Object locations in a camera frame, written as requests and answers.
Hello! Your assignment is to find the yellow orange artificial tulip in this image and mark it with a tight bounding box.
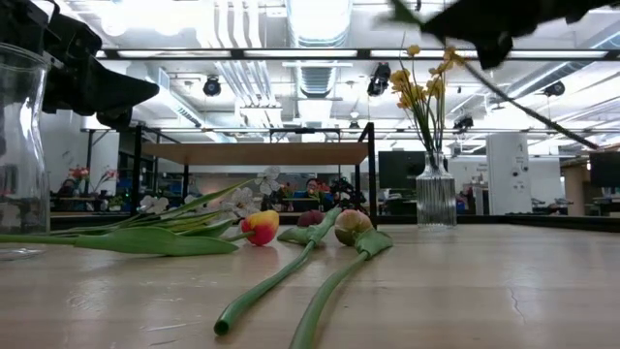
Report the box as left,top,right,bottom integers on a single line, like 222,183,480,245
0,209,281,258

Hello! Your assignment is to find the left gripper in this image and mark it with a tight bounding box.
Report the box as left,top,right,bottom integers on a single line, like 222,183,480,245
0,0,161,130

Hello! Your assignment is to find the person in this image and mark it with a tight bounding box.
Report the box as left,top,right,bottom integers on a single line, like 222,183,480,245
299,177,335,212

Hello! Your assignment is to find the dark maroon artificial tulip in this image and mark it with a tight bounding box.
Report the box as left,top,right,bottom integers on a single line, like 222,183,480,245
213,206,343,337

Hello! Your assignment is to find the background red flower bouquet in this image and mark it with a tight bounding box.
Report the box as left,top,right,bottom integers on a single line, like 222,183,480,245
67,164,120,195

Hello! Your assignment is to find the black overhead camera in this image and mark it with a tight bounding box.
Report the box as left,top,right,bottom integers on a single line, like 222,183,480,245
366,61,392,97

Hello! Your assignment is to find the black computer monitor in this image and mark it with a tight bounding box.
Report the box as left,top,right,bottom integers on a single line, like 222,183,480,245
378,150,445,190
589,151,620,189

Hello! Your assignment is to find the white artificial flower bunch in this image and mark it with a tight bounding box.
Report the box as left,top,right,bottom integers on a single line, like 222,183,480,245
50,166,283,238

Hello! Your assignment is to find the wooden shelf black metal frame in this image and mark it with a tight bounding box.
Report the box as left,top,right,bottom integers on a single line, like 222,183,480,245
129,121,378,232

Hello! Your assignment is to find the pink artificial tulip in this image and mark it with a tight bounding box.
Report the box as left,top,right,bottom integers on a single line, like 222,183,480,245
289,207,394,349

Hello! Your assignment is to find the ribbed clear glass vase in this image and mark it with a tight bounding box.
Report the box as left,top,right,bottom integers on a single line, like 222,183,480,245
415,150,457,229

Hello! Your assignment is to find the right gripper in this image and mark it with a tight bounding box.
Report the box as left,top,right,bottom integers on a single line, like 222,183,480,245
419,0,620,71

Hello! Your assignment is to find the light wooden cabinet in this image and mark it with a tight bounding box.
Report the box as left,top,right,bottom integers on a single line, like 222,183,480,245
561,157,590,217

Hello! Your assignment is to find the white square pillar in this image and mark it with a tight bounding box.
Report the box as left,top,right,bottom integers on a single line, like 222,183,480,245
485,132,532,215

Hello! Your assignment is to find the yellow artificial flower bunch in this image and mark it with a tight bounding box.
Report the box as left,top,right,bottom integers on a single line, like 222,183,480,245
375,0,602,156

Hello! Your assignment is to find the smooth clear glass vase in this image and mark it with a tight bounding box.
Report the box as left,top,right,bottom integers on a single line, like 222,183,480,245
0,42,52,261

